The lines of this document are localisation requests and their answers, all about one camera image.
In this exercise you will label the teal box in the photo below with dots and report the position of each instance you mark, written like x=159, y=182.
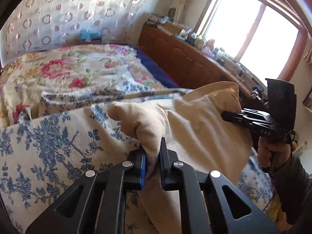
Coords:
x=90, y=36

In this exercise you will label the person's right forearm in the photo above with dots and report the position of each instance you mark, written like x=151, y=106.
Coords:
x=292, y=187

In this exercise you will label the beige printed t-shirt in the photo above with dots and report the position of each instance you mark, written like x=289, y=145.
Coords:
x=199, y=131

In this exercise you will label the cardboard box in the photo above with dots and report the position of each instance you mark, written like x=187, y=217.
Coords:
x=173, y=28

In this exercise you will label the wooden window cabinet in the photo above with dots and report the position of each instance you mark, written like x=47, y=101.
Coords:
x=182, y=58

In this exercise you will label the pink bottle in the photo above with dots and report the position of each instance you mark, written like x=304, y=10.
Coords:
x=210, y=47

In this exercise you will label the person's right hand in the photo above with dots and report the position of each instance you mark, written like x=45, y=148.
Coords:
x=264, y=156

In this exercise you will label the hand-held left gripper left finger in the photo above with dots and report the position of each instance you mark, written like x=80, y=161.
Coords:
x=142, y=170

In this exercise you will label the wood-framed window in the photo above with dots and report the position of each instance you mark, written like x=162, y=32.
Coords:
x=231, y=24

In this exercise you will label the golden floral cloth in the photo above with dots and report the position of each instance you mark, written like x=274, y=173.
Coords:
x=276, y=206

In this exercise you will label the blue floral blanket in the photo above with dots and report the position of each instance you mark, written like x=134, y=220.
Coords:
x=48, y=151

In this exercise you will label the circle-patterned sheer curtain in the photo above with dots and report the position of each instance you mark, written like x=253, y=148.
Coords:
x=61, y=17

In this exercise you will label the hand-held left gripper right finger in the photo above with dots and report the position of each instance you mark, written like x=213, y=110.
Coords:
x=164, y=170

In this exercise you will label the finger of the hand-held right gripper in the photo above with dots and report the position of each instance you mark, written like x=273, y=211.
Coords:
x=236, y=119
x=256, y=115

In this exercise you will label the pink floral quilt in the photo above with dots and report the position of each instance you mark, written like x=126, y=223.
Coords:
x=73, y=68

